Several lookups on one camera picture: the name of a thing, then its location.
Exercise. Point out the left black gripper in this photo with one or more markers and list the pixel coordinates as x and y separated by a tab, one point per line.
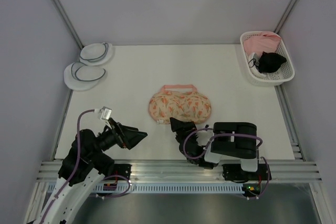
125	136

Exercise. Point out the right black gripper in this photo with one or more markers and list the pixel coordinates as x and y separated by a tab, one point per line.
181	127

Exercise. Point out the floral mesh laundry bag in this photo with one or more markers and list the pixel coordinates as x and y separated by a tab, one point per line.
182	102

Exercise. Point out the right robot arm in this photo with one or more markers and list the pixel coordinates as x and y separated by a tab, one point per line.
206	147

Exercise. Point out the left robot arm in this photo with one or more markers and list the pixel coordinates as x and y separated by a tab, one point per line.
85	166

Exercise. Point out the lower white mesh laundry bag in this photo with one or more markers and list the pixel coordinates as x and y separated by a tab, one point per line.
81	77

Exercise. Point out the white mesh laundry bag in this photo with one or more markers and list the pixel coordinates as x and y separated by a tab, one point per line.
97	54
81	77

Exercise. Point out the upper white mesh laundry bag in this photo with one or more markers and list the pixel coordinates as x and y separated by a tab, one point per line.
97	54

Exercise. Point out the white garment in basket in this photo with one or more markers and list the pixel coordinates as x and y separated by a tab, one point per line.
253	63

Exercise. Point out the black garment in basket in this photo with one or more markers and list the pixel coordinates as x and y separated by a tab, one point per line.
270	62

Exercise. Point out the pink garment in basket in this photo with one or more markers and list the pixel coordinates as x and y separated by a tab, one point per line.
265	41

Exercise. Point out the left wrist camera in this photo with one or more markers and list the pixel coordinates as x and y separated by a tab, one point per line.
104	114

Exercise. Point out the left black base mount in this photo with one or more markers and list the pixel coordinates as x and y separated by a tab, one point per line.
119	181

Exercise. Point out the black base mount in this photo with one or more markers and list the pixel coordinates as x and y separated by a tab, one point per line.
119	181
254	184

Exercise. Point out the aluminium front rail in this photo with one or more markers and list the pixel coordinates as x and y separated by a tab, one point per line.
293	171

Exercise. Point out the white slotted cable duct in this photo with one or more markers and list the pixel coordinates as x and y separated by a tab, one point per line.
162	188

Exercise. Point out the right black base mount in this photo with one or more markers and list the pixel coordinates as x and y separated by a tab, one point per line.
254	184

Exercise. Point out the left aluminium corner post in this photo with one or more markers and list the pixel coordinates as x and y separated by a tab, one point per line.
65	18

